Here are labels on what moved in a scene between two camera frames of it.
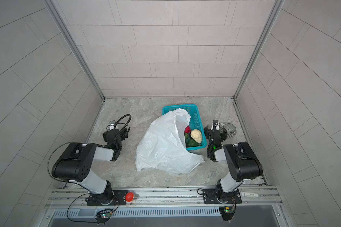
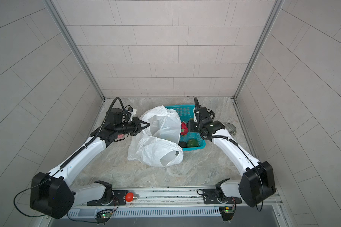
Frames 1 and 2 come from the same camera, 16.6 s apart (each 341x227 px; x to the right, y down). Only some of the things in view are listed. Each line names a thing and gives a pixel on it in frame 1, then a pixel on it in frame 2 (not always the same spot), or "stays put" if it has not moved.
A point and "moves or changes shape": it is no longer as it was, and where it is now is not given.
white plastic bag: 161,146 moves or changes shape
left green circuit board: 103,215 stays put
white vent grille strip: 93,212 stays put
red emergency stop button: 129,196 stays put
